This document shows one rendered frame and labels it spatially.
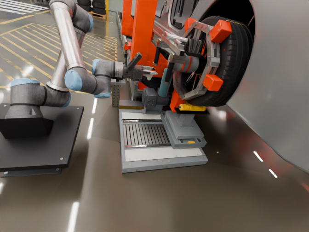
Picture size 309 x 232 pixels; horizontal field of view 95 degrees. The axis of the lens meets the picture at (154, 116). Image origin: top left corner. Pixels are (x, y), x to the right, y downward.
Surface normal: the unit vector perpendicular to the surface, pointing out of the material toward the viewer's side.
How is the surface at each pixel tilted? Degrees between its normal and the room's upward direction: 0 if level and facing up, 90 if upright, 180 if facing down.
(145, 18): 90
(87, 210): 0
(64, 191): 0
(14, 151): 0
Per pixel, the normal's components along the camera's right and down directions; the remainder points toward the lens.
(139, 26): 0.22, 0.64
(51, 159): 0.20, -0.77
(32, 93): 0.87, -0.07
